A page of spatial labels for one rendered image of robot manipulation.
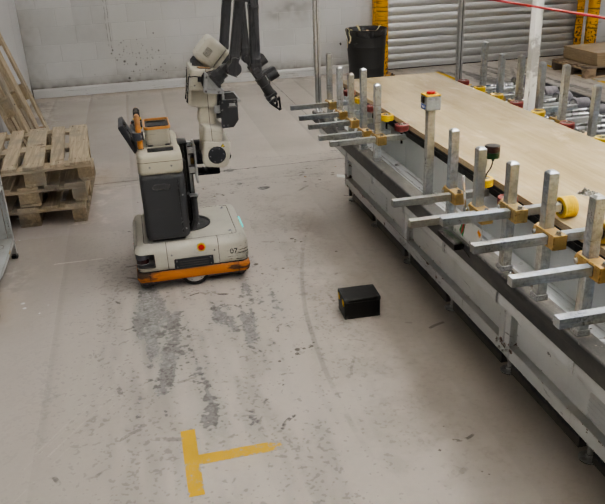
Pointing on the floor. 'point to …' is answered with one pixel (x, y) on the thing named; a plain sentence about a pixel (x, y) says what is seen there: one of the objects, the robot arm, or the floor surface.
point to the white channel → (533, 55)
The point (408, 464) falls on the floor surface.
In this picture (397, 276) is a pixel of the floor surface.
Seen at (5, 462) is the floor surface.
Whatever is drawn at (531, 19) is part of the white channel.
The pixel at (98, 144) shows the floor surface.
